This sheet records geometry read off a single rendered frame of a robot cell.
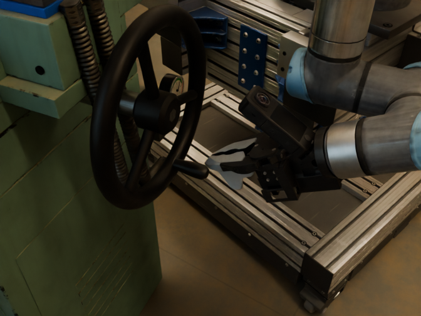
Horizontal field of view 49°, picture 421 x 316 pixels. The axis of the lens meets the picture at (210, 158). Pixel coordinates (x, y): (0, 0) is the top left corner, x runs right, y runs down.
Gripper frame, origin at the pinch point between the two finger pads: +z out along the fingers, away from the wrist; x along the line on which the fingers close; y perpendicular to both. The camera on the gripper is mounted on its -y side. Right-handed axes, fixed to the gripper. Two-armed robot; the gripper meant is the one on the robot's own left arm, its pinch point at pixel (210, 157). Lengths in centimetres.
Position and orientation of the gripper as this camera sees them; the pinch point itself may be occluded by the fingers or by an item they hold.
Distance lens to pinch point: 73.6
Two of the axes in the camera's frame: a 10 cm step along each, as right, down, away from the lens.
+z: -7.9, 1.3, 6.0
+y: 4.3, 8.1, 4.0
